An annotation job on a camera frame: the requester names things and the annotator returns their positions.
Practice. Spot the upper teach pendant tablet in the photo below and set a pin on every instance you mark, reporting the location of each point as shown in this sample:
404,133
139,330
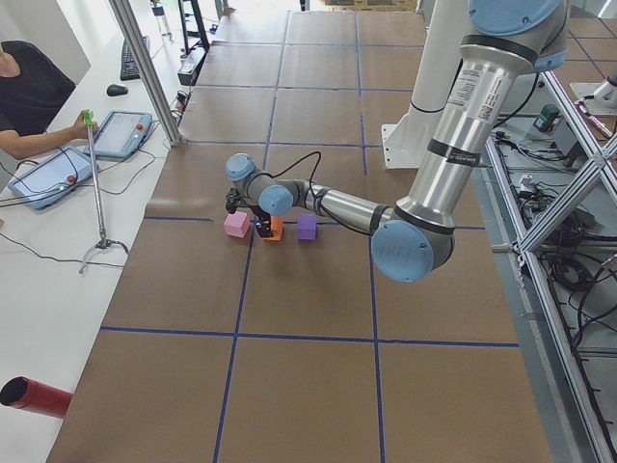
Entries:
121,133

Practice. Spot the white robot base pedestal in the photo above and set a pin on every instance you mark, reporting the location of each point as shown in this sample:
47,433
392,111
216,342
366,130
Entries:
405,143

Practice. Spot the black keyboard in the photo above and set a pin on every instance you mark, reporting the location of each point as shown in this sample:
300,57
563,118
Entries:
129,67

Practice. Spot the grabber stick green handle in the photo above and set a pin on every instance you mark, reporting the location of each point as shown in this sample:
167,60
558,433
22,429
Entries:
104,242

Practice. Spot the teach pendant tablet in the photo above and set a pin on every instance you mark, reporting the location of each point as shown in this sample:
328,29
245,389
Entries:
52,179
121,133

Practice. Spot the black computer mouse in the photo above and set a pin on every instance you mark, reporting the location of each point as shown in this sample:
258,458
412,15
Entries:
116,90

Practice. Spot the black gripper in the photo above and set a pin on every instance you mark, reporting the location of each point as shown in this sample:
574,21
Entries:
261,216

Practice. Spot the aluminium frame rail right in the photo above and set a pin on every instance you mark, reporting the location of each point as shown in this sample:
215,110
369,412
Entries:
536,179

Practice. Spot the person's right hand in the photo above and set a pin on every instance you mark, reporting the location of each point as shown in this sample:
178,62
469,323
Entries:
80,129

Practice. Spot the lower teach pendant tablet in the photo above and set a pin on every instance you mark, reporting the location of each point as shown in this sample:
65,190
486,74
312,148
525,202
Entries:
52,179

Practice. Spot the orange foam cube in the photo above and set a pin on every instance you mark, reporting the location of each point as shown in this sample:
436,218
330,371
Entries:
276,229

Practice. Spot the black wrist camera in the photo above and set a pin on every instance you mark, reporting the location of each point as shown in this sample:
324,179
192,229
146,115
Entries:
233,200

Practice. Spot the aluminium frame post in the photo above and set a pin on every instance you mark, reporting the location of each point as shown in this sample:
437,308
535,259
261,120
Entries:
129,26

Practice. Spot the purple foam cube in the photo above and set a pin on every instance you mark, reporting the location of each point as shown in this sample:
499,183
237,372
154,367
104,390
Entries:
307,227

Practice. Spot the green power box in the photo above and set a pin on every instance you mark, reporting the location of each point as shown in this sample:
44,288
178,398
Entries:
546,118

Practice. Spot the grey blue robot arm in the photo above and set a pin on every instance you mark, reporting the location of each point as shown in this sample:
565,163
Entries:
474,52

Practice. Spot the person in black shirt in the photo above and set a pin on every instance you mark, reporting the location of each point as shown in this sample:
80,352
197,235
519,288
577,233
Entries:
33,91

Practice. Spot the red cylinder tube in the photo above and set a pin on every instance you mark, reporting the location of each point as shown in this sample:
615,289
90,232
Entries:
31,395

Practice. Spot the pink foam cube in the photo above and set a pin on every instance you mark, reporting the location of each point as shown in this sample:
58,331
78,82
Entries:
237,224

